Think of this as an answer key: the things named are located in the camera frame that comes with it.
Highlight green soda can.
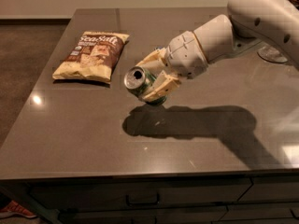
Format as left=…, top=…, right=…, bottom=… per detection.
left=124, top=66, right=166, bottom=105

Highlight dark cabinet drawer with handle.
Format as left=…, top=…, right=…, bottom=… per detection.
left=30, top=178, right=251, bottom=211

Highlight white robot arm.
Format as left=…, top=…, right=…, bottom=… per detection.
left=137, top=0, right=299, bottom=103

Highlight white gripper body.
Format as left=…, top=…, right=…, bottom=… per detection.
left=165, top=31, right=208, bottom=78

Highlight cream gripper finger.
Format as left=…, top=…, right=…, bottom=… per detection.
left=137, top=48, right=167, bottom=74
left=141, top=71, right=181, bottom=103

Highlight right dark cabinet drawer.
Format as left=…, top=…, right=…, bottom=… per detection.
left=239, top=176, right=299, bottom=202

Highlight orange sneaker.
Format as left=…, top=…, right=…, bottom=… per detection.
left=0, top=201, right=36, bottom=218

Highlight sea salt chips bag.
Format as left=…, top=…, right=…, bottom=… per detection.
left=52, top=31, right=129, bottom=84

